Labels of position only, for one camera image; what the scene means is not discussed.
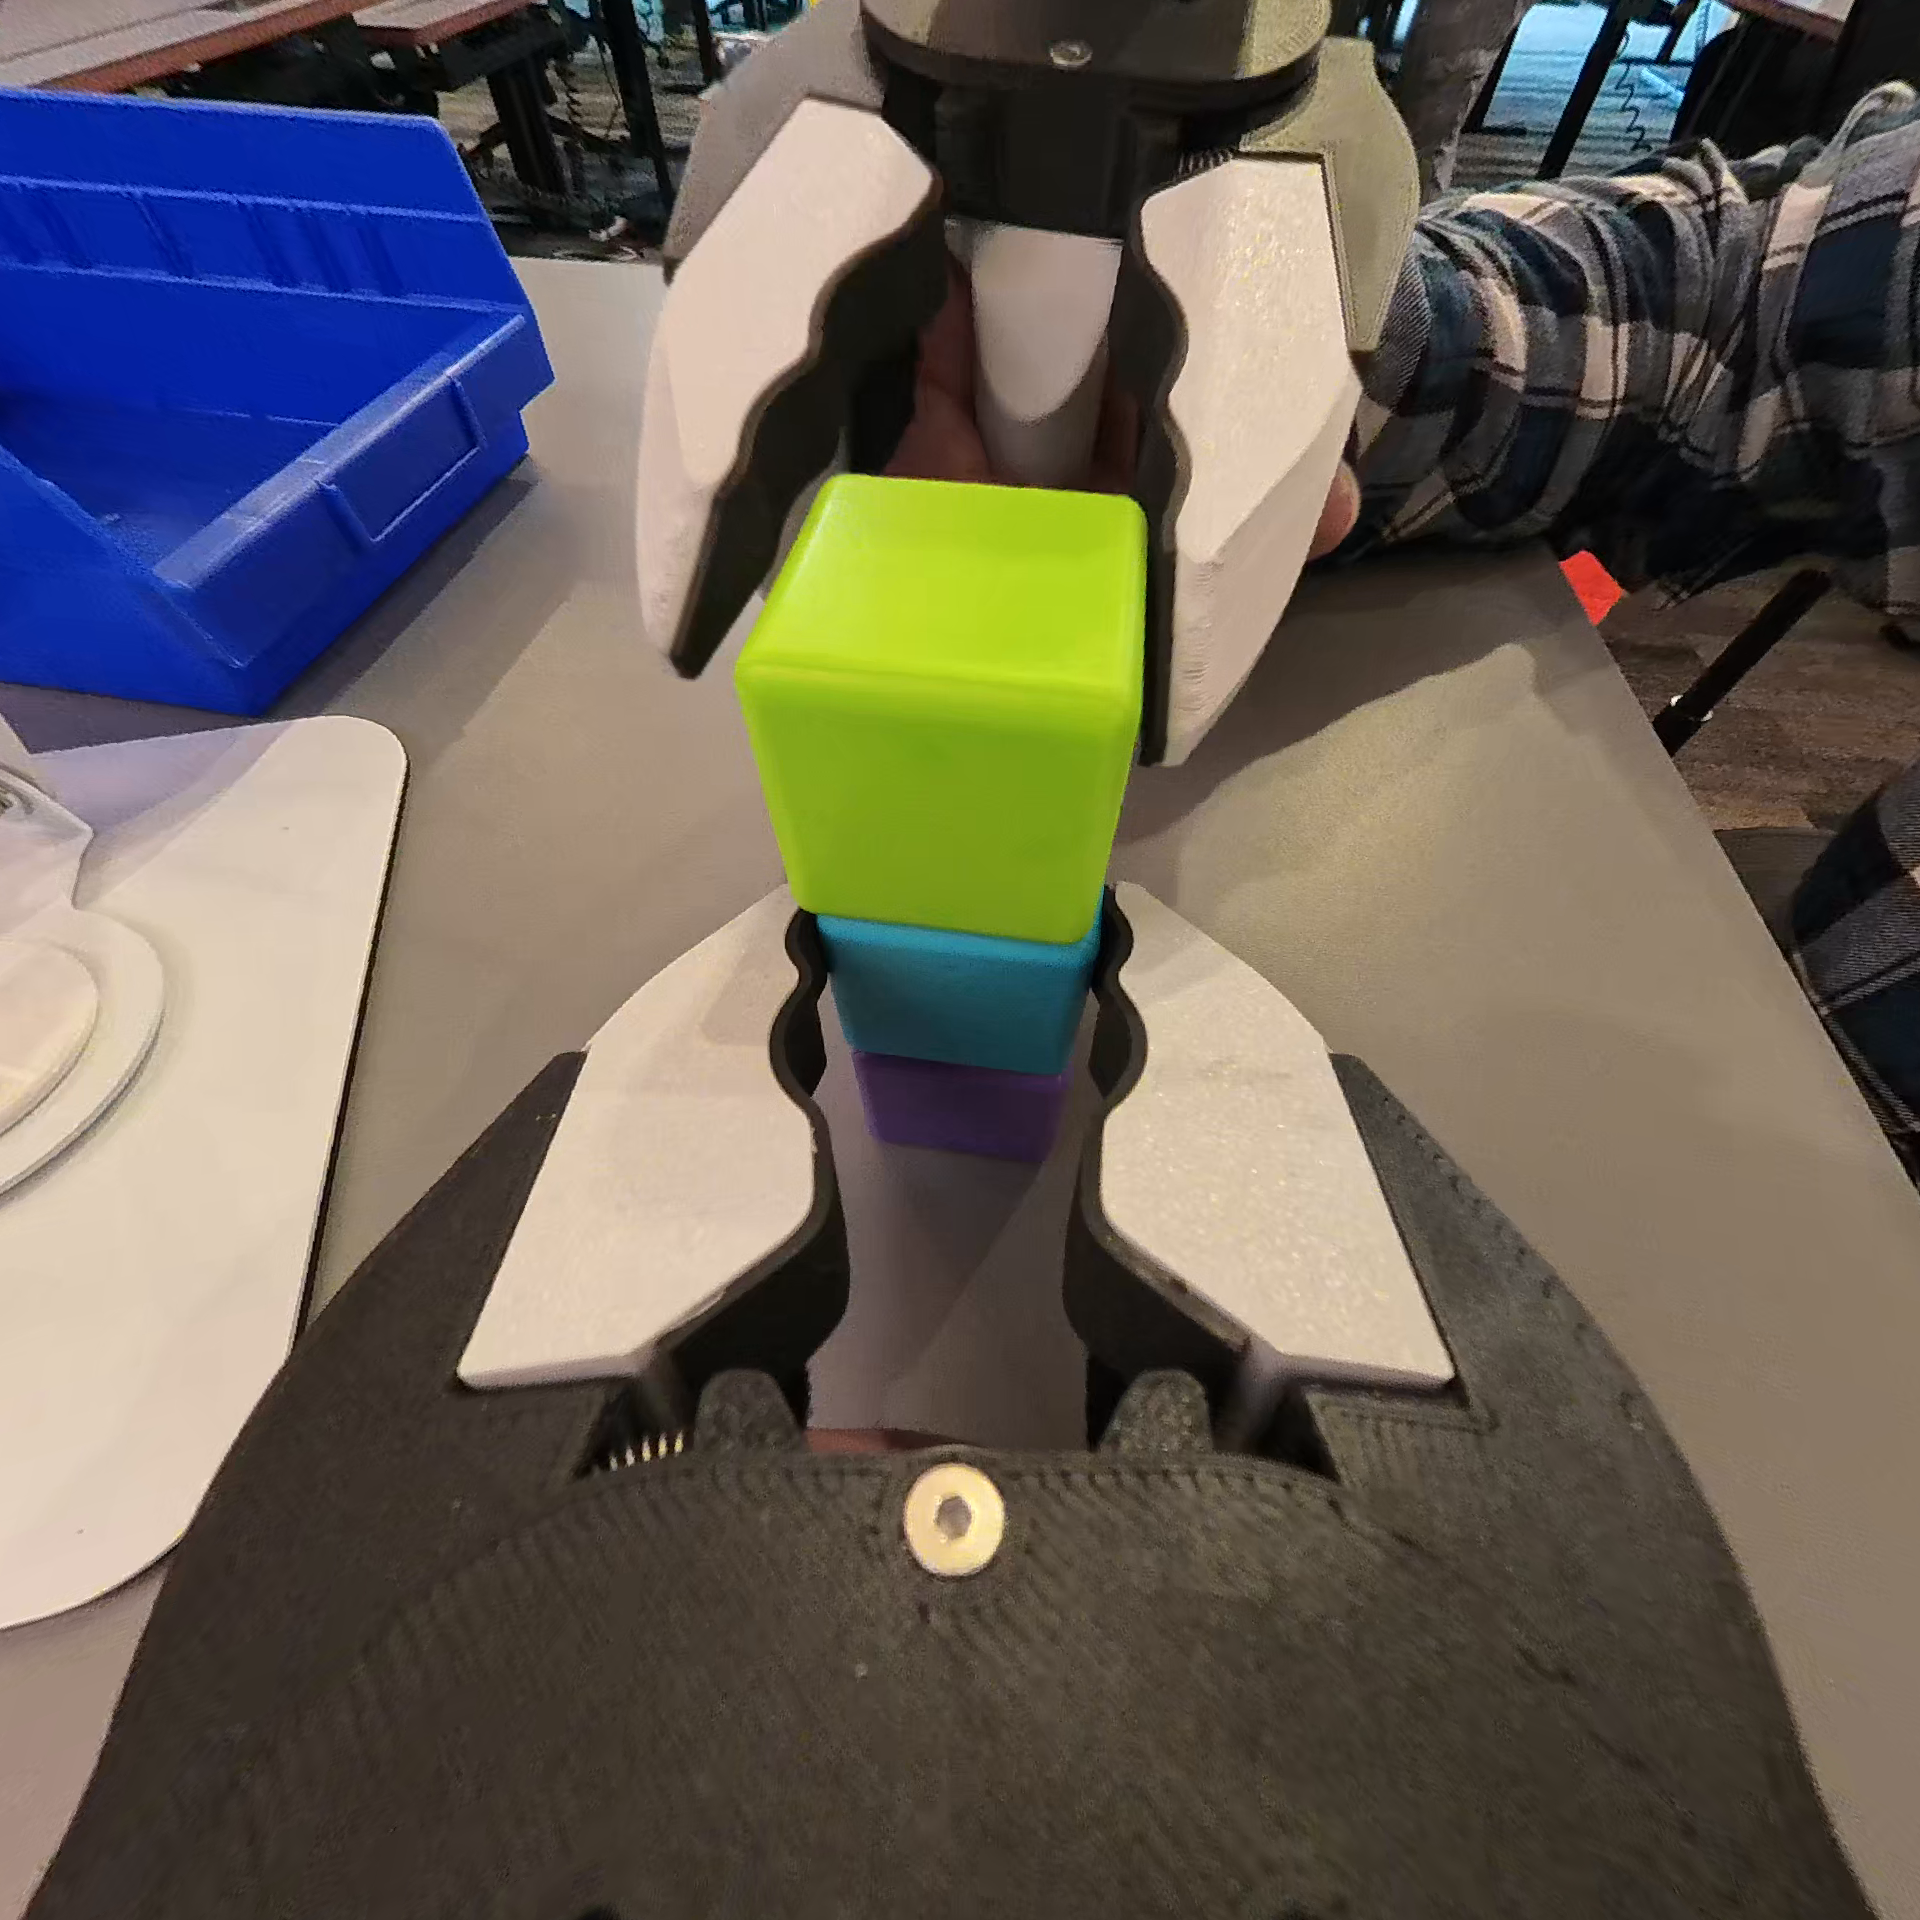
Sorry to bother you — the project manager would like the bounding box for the cyan cube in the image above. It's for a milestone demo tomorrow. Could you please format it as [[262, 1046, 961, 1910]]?
[[808, 879, 1104, 1079]]

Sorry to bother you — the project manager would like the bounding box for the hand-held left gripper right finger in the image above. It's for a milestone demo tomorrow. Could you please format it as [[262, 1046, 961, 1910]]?
[[1072, 879, 1460, 1418]]

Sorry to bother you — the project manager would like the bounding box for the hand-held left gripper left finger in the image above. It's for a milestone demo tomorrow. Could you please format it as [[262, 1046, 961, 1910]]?
[[453, 879, 851, 1402]]

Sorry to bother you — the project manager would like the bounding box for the blue plastic bin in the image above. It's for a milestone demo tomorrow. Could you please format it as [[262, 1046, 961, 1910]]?
[[0, 84, 559, 717]]

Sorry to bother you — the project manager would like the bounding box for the purple cube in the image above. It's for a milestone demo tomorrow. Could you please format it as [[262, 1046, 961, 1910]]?
[[851, 1046, 1072, 1168]]

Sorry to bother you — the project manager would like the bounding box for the person's right forearm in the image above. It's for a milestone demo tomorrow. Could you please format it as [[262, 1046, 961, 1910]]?
[[1345, 84, 1920, 607]]

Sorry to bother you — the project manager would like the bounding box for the lime green cube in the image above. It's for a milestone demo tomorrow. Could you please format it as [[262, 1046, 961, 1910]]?
[[731, 473, 1149, 947]]

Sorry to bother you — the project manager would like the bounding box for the person's plaid shirt torso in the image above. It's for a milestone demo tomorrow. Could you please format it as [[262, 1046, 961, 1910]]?
[[1791, 771, 1920, 1187]]

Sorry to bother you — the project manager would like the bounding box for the grey desk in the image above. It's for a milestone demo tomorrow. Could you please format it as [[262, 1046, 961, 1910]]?
[[0, 255, 1920, 1920]]

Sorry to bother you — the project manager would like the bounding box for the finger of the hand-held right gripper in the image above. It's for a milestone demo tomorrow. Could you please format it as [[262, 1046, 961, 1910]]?
[[637, 89, 944, 684], [1118, 151, 1362, 771]]

